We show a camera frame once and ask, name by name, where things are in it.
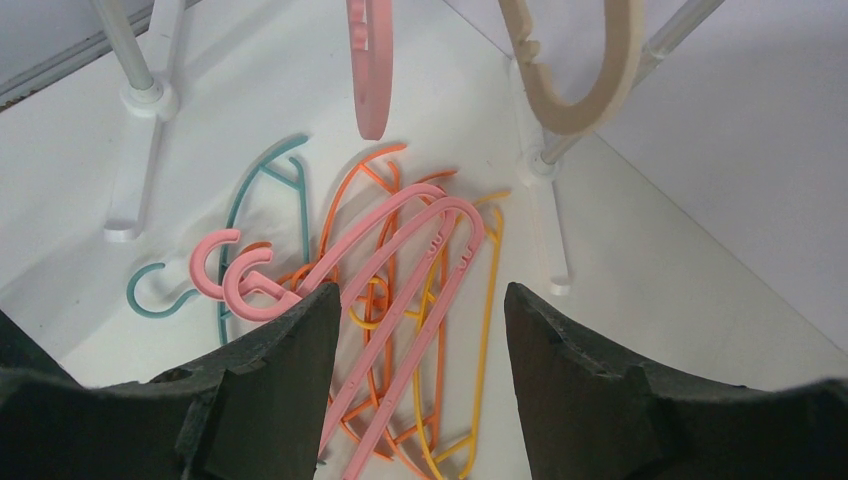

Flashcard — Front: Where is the orange plastic hanger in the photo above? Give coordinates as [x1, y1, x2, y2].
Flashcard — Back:
[228, 142, 462, 465]

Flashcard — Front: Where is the pink plastic hanger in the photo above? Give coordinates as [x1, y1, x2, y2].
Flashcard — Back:
[207, 184, 485, 479]
[188, 184, 471, 449]
[346, 0, 394, 140]

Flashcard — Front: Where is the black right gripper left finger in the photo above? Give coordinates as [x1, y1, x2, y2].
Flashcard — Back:
[1, 283, 340, 479]

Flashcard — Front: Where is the yellow plastic hanger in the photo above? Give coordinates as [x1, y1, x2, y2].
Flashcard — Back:
[347, 190, 513, 480]

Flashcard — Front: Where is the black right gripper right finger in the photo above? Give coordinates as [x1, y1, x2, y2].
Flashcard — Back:
[504, 282, 847, 479]

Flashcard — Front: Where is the beige plastic hanger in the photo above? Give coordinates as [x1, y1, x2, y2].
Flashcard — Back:
[499, 1, 645, 136]

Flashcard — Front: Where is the metal clothes rack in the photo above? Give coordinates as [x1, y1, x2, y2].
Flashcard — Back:
[93, 1, 717, 296]

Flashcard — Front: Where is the teal plastic hanger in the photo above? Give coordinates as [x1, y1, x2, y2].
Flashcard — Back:
[122, 134, 314, 346]

